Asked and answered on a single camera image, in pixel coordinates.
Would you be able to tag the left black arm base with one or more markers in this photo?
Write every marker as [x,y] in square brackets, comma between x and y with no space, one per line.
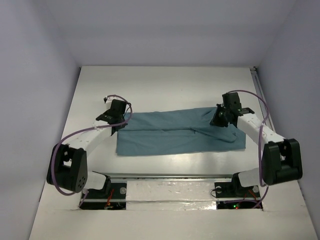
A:
[111,197]

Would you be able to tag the aluminium front rail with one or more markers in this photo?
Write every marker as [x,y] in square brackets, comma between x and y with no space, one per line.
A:
[167,176]

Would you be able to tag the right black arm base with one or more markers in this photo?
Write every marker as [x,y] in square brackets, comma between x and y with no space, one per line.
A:
[230,195]

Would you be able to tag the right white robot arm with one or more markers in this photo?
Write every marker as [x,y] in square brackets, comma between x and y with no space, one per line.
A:
[279,158]

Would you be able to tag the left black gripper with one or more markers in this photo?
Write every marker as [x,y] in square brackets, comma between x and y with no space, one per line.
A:
[120,124]

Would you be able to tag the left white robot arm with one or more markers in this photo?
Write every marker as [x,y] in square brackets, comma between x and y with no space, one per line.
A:
[68,167]

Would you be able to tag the teal t shirt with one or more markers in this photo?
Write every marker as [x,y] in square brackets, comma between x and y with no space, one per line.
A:
[177,132]

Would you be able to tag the aluminium rail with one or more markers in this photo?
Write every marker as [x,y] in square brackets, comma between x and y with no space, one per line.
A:
[167,176]
[259,92]

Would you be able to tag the aluminium right side rail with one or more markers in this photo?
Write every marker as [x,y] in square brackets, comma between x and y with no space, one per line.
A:
[259,92]

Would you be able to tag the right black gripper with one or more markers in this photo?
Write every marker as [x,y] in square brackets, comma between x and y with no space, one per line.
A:
[215,121]

